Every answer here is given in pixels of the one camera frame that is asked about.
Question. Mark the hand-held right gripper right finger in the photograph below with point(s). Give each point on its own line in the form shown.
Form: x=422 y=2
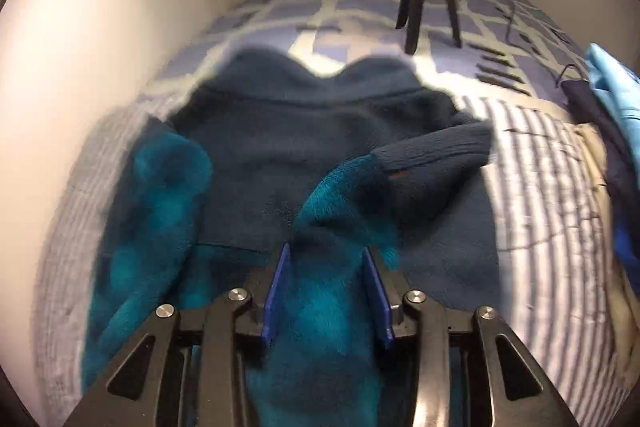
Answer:
x=380 y=302

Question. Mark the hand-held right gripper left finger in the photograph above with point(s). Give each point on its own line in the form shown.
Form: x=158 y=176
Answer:
x=274 y=297

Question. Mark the teal plaid fleece jacket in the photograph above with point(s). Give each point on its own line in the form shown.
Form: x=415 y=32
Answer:
x=300 y=147

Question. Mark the bright blue folded garment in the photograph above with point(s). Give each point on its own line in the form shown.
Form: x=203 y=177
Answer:
x=627 y=257

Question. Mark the beige folded garment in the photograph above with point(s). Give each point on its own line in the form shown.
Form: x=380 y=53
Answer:
x=595 y=162

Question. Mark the blue white patterned bedsheet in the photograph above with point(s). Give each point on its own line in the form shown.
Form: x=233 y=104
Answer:
x=310 y=7

